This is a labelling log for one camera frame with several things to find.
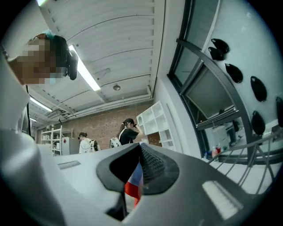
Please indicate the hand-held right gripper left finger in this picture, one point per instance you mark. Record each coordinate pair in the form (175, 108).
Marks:
(84, 176)

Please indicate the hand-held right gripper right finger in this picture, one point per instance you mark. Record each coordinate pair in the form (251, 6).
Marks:
(190, 198)

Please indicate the red white blue clothes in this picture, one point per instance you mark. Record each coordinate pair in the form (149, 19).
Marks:
(132, 187)

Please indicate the dark metal clothes rack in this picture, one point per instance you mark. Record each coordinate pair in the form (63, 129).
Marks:
(223, 77)

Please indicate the grey metal cabinet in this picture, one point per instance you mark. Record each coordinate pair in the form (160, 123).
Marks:
(70, 146)

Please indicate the white backpack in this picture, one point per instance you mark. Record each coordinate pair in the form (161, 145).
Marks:
(115, 142)

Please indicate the white metal storage rack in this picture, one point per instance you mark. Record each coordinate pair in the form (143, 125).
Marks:
(52, 139)

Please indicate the red bottle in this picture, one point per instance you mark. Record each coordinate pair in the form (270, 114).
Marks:
(216, 151)

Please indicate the ceiling pipes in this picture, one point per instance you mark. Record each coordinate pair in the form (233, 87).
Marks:
(110, 106)

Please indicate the white cubby shelf unit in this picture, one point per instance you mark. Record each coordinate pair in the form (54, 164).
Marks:
(155, 123)

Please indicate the long ceiling light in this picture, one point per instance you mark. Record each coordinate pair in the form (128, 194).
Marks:
(40, 104)
(85, 70)

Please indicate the round ceiling lamp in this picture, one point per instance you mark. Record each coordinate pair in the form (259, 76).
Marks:
(116, 87)

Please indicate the person's white shirt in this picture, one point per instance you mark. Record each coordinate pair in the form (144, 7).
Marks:
(11, 103)

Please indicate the black framed window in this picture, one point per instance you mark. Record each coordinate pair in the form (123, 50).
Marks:
(199, 92)

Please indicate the person's head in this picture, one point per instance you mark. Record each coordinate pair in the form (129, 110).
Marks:
(33, 61)

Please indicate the teal hair clip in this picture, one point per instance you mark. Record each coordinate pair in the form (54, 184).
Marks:
(47, 33)

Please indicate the group of black wall hooks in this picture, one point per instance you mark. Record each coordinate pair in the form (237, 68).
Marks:
(258, 88)

